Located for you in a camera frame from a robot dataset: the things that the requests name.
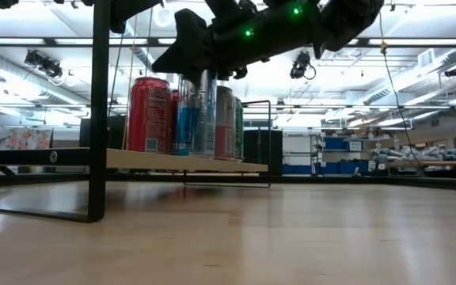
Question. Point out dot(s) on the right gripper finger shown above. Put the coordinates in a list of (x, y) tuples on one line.
[(198, 83)]

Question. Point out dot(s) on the slim blue silver can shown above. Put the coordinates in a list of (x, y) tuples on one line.
[(206, 126)]

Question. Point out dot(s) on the red beverage can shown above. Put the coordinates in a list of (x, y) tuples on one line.
[(149, 118), (174, 122)]

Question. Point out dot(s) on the silver beverage can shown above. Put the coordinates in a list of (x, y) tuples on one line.
[(225, 126)]

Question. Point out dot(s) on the green beverage can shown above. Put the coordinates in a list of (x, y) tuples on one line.
[(239, 130)]

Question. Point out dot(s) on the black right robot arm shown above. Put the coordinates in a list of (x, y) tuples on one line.
[(283, 27)]

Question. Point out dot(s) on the black cabinet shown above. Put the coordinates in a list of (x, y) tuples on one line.
[(275, 152), (117, 132)]

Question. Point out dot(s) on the blue storage bin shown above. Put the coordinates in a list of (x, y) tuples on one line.
[(297, 169), (334, 143), (354, 145), (348, 168)]

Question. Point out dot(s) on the black ceiling spotlight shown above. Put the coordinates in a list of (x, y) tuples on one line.
[(453, 71), (44, 63)]

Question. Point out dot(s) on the floral poster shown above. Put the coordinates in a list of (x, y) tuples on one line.
[(20, 138)]

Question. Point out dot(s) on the pile of plastic bags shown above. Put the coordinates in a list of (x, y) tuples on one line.
[(418, 153)]

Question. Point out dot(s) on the wooden worktable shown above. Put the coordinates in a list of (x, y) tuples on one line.
[(422, 163)]

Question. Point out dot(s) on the black hanging camera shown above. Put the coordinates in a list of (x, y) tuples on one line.
[(301, 65)]

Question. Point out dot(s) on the black aluminium table frame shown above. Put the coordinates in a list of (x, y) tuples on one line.
[(370, 181)]

